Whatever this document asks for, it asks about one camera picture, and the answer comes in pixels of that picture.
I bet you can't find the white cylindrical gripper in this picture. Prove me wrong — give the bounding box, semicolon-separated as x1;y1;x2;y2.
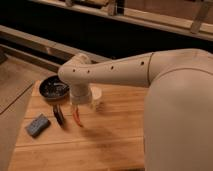
70;84;92;105

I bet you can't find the black eraser block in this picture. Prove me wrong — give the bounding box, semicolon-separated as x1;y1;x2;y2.
53;105;64;125

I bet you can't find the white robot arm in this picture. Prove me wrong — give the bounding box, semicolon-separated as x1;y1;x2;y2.
58;49;213;171

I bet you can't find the black round bowl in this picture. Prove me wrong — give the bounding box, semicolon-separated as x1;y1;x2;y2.
39;75;69;100

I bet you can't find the blue sponge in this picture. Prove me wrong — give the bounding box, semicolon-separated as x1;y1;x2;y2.
25;114;50;137

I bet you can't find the wooden shelf rail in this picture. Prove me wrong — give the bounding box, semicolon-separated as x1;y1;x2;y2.
0;25;108;62

